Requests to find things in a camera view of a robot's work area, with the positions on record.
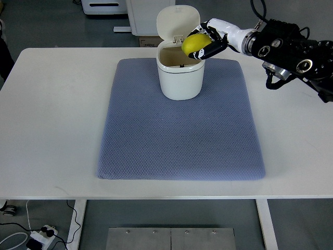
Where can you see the yellow lemon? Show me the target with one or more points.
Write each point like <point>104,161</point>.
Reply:
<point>195,42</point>

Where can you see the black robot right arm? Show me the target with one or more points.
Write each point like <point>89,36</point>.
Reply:
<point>289,55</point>

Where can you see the white right table leg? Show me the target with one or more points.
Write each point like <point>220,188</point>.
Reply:
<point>266,223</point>

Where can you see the white table leg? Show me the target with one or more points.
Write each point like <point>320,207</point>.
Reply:
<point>266,223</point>
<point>76,224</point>

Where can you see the blue-grey textured mat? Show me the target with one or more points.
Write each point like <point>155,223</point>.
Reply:
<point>211,137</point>

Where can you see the cardboard box behind table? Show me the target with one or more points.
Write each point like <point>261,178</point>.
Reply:
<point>149,41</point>

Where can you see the white power strip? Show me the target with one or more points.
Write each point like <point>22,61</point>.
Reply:
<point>42,239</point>

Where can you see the grey metal floor plate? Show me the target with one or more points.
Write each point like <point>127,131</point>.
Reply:
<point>171,238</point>

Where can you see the white cabinet in background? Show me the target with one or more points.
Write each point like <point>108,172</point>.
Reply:
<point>143,17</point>

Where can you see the white trash bin with lid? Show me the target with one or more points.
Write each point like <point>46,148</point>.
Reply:
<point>180,76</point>

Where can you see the white appliance with black slot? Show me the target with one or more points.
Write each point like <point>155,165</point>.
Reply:
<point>91,7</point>

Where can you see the black white object top left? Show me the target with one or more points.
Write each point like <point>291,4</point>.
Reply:
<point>7,62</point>

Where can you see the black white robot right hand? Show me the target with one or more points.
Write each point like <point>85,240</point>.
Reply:
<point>222,34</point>

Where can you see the white left table leg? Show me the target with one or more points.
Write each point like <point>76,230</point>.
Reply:
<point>76,224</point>

